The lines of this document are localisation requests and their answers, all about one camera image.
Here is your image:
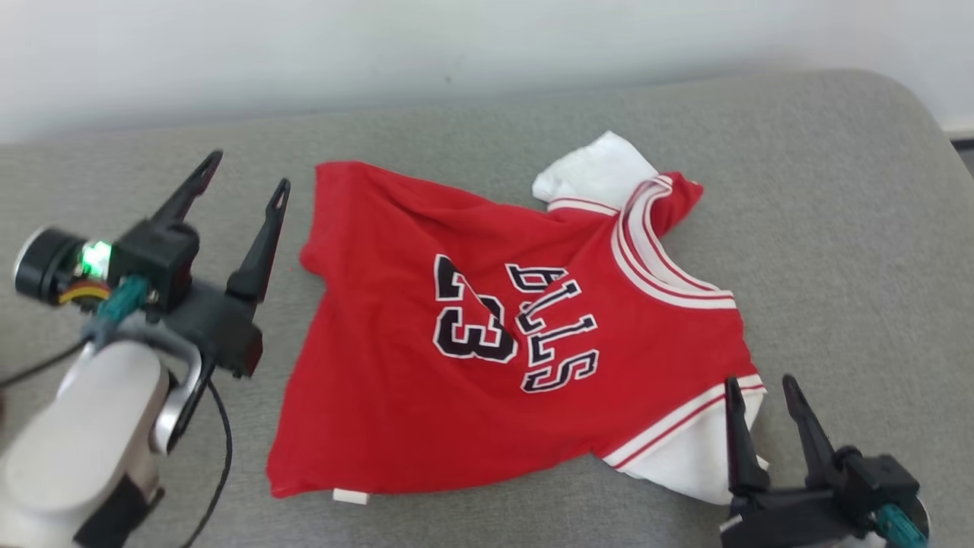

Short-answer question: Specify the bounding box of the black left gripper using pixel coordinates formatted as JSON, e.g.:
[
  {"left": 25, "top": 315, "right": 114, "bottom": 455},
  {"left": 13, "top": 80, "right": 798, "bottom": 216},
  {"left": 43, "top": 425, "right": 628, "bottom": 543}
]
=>
[{"left": 148, "top": 150, "right": 291, "bottom": 379}]

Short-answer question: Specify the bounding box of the red Bulls 23 jersey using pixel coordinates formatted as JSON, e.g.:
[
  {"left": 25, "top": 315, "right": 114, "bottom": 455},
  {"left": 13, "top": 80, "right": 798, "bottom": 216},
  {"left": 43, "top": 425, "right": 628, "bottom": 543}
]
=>
[{"left": 266, "top": 131, "right": 768, "bottom": 507}]

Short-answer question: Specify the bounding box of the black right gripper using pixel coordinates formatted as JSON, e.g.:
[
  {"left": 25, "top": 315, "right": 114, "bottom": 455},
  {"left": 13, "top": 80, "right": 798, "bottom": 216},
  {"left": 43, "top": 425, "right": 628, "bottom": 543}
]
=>
[{"left": 719, "top": 374, "right": 876, "bottom": 548}]

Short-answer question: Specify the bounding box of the left cable with teal plug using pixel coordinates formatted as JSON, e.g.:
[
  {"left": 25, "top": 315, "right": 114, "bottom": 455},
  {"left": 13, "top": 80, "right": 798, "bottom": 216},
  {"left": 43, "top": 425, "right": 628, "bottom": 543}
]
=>
[{"left": 0, "top": 276, "right": 151, "bottom": 387}]

